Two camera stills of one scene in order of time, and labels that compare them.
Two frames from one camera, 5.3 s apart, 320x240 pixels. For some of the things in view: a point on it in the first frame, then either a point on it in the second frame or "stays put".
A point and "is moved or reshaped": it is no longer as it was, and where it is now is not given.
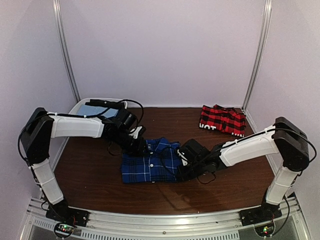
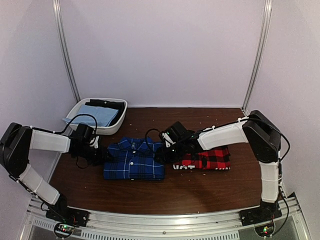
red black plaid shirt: x=227 y=119 is moved or reshaped
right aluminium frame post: x=268 y=7 stays put
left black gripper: x=138 y=149 to x=102 y=156
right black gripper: x=183 y=176 to x=163 y=156
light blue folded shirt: x=90 y=110 stays put
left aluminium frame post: x=58 y=19 stays put
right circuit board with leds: x=265 y=230 stays put
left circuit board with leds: x=63 y=230 stays put
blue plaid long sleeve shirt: x=158 y=162 is moved or reshaped
